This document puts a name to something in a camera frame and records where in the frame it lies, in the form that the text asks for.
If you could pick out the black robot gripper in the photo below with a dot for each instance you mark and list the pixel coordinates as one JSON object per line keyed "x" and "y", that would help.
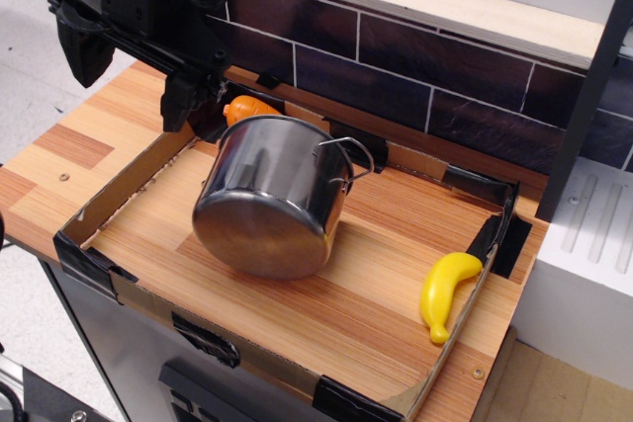
{"x": 169, "y": 35}

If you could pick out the shiny metal pot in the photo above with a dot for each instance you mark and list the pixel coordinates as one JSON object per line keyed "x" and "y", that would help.
{"x": 272, "y": 202}

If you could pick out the cardboard fence with black tape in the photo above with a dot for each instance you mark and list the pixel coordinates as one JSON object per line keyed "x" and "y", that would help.
{"x": 182, "y": 336}

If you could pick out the orange plastic toy carrot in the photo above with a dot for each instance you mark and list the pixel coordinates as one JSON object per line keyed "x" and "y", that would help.
{"x": 244, "y": 106}

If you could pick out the yellow plastic toy banana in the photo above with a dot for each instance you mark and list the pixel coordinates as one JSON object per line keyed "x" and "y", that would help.
{"x": 438, "y": 289}

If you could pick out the white toy sink drainboard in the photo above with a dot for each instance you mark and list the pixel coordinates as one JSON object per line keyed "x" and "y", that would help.
{"x": 577, "y": 304}

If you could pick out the dark grey vertical post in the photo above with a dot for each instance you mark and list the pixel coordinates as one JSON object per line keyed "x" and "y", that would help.
{"x": 615, "y": 29}

